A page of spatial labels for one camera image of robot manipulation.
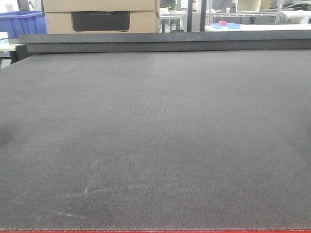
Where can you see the black conveyor belt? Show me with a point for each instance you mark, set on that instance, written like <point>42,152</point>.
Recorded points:
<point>156,141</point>

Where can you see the small red block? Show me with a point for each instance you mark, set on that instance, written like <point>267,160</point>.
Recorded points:
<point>222,22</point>

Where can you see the blue plastic bin background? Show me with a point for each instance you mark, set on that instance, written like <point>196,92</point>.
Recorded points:
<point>22,22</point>

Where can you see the cardboard box with black print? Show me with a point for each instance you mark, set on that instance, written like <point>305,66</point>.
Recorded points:
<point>102,22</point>

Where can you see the metal shelving rack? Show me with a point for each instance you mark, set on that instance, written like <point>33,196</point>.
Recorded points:
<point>269,13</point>

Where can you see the blue shallow tray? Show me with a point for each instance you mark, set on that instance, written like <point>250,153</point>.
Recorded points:
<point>232,26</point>

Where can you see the white table background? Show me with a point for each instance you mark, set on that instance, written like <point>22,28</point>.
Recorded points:
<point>263,27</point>

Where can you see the beige box on shelf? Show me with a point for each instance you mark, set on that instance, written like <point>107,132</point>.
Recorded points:
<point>249,6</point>

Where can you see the upper cardboard box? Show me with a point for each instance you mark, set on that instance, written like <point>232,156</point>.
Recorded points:
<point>100,5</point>

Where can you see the black vertical post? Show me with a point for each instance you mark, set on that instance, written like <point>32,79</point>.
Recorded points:
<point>190,16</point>

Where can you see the dark conveyor end rail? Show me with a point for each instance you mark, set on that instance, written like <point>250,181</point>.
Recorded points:
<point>167,42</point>

